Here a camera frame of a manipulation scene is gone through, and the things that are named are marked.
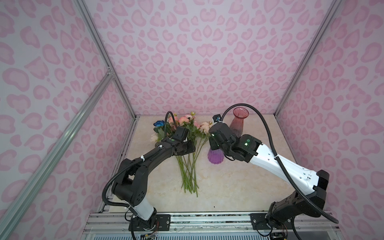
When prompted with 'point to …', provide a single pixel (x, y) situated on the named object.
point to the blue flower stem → (159, 126)
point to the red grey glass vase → (237, 125)
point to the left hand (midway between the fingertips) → (194, 146)
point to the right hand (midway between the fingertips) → (214, 135)
